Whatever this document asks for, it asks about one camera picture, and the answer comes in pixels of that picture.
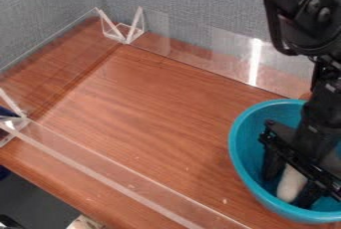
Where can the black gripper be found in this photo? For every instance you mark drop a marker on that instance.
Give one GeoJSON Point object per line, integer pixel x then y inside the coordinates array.
{"type": "Point", "coordinates": [308, 147]}

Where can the white red plush mushroom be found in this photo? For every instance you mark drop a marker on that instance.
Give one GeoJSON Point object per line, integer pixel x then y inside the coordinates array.
{"type": "Point", "coordinates": [291, 184]}

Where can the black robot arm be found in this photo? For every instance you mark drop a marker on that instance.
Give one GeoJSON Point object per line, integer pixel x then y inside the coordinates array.
{"type": "Point", "coordinates": [306, 29]}

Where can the blue plastic bowl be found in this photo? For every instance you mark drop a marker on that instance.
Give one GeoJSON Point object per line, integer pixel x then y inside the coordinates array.
{"type": "Point", "coordinates": [247, 152]}

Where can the clear acrylic front barrier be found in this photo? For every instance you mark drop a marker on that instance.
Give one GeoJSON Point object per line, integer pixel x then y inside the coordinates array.
{"type": "Point", "coordinates": [172, 204]}

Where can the clear acrylic barrier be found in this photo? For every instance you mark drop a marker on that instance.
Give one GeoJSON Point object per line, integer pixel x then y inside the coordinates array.
{"type": "Point", "coordinates": [239, 57]}
{"type": "Point", "coordinates": [69, 30]}
{"type": "Point", "coordinates": [172, 204]}

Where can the clear acrylic back barrier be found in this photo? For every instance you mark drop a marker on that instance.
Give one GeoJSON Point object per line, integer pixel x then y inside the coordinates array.
{"type": "Point", "coordinates": [239, 57]}

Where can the clear acrylic left barrier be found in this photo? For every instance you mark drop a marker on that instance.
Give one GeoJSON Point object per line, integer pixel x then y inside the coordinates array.
{"type": "Point", "coordinates": [69, 30]}

